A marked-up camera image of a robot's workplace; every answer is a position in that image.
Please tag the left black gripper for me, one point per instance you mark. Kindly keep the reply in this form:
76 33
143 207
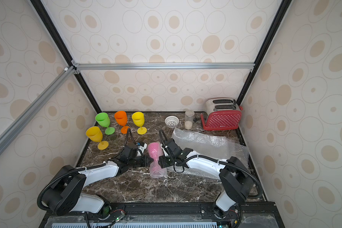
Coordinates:
146 161

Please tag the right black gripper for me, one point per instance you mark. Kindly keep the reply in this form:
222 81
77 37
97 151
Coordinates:
162 161

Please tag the pink bubble glass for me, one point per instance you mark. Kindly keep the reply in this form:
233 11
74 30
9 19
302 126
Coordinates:
155 151

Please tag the yellow bubble glass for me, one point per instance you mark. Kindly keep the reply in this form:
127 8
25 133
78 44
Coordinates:
138 119

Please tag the beige bubble glass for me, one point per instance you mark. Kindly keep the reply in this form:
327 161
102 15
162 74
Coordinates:
94 134

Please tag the orange bubble glass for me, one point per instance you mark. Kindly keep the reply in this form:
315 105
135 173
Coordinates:
122 119

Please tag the green wine glass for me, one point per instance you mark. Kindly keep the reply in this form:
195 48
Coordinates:
104 121

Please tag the clear bubble wrap sheet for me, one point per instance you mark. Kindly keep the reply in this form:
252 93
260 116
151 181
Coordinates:
217 147

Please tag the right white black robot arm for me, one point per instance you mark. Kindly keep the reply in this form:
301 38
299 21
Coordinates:
238 182

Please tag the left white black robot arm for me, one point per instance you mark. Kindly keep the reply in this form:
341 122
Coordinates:
64 192

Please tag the white sink strainer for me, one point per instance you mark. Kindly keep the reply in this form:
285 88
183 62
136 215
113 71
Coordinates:
171 121

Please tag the clear jar with powder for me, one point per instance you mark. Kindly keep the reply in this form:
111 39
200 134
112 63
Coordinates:
189 118

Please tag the red toaster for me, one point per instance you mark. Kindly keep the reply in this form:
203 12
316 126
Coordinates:
221 114

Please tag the horizontal aluminium rail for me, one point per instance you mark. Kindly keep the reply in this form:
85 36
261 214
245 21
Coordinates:
163 66

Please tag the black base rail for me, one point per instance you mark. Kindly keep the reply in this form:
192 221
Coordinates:
171 215

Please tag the left diagonal aluminium rail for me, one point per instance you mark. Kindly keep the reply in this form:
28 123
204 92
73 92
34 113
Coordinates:
21 122

